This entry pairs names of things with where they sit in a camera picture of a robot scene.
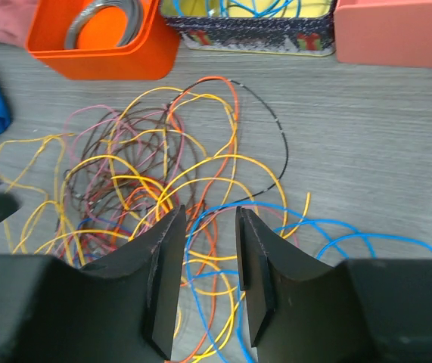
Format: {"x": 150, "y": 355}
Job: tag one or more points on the salmon pink drawer box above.
{"x": 385, "y": 33}

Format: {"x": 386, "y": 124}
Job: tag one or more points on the salmon red cloth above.
{"x": 15, "y": 19}

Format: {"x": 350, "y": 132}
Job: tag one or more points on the gold metal tin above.
{"x": 273, "y": 27}

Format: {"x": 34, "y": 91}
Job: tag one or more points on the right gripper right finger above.
{"x": 302, "y": 310}

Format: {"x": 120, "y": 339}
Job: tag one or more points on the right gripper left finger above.
{"x": 119, "y": 308}

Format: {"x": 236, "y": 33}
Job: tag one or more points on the orange plastic box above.
{"x": 97, "y": 55}

